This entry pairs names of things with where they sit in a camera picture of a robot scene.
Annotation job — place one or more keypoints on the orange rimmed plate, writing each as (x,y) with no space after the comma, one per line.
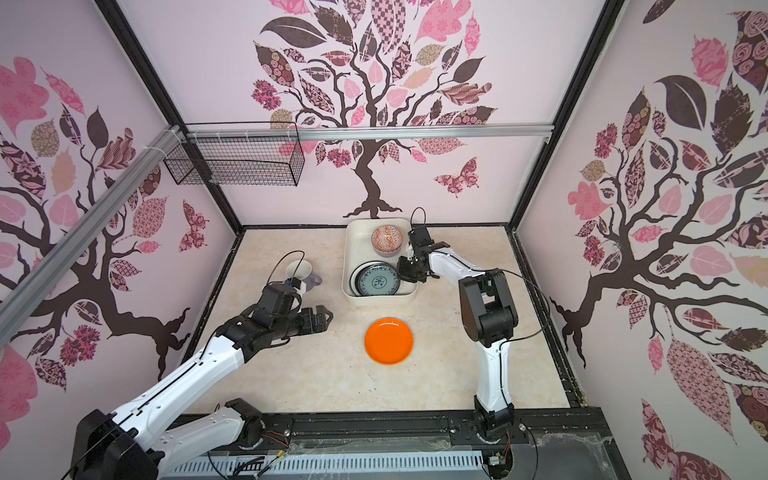
(389,341)

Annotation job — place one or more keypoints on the black wire basket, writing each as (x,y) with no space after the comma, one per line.
(261,153)

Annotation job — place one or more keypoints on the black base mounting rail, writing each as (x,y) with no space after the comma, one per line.
(550,443)

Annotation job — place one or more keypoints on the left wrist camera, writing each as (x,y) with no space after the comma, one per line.
(299,285)

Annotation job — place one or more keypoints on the teal floral pattern plate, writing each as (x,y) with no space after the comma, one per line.
(378,279)

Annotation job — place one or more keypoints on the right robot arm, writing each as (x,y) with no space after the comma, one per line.
(488,315)

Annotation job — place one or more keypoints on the aluminium frame rail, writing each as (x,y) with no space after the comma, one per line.
(19,305)
(420,132)

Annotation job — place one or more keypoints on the aluminium frame rail back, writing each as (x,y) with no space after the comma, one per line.
(420,132)

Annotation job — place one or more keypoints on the orange patterned bowl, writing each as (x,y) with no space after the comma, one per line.
(386,240)

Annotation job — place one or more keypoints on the aluminium frame rail left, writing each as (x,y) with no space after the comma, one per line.
(19,305)

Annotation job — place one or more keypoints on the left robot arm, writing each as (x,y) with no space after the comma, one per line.
(138,441)

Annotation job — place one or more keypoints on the lavender ceramic mug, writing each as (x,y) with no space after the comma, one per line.
(302,270)

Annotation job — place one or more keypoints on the black glossy plate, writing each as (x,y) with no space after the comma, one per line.
(357,288)

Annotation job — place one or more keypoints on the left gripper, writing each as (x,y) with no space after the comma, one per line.
(309,325)

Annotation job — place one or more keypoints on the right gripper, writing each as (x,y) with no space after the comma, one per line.
(402,272)

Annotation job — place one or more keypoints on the white slotted cable duct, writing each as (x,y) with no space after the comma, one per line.
(386,465)

